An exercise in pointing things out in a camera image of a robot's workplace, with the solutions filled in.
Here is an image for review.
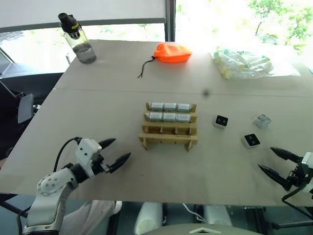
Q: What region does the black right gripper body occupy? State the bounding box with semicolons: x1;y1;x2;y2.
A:
284;158;307;192

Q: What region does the light grey fabric bundle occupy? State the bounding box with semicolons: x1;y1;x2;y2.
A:
58;200;123;235

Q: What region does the clear bag of packaged items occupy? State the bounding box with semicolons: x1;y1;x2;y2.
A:
211;48;302;80

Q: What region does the thin white cable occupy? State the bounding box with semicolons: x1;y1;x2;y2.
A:
181;203;206;221

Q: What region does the white roller blind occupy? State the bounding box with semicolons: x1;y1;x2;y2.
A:
0;0;167;33

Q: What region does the white rounded cylinder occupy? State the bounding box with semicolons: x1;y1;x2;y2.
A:
134;201;164;235
203;205;233;227

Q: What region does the grey robot torso top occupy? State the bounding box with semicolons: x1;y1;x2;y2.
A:
144;222;247;235

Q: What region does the wooden rack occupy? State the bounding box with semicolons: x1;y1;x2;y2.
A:
138;102;199;153

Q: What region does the orange drawstring pouch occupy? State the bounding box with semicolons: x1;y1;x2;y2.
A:
137;42;192;80

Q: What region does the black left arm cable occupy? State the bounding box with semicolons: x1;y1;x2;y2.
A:
53;137;82;172

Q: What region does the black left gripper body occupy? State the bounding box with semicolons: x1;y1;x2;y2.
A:
91;149;111;175

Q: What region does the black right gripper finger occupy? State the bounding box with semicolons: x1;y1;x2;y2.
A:
269;146;301;163
257;164;288;188

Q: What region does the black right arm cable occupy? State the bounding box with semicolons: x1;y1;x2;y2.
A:
281;188;313;216

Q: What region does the dark window frame post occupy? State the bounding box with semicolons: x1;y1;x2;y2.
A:
164;0;177;43

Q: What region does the clear plastic cube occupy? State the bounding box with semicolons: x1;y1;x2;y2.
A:
252;113;272;129

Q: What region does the clear bottle with black cap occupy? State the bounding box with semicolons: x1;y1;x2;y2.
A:
57;12;97;65

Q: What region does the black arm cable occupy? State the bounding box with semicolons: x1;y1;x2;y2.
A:
53;137;82;172
281;188;313;216

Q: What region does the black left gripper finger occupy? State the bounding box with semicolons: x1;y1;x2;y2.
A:
108;152;132;174
97;138;116;149

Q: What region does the white cube black face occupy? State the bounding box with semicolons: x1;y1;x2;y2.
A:
242;133;261;149
212;114;229;129

